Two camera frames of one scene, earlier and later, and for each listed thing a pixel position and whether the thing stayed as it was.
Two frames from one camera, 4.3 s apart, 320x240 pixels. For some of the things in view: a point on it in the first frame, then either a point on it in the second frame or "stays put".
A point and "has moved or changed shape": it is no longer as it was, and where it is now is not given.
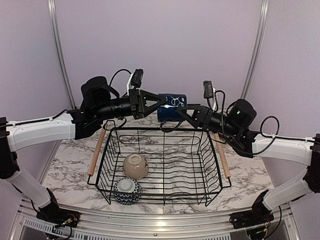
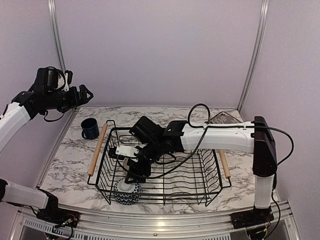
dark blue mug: [168, 112] has moved or changed shape
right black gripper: [201, 117] -> [133, 168]
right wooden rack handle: [226, 170] stays put
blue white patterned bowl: [127, 191] stays put
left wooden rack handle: [91, 169] stays put
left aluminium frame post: [52, 7] stays put
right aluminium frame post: [256, 51] stays put
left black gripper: [135, 97] -> [74, 100]
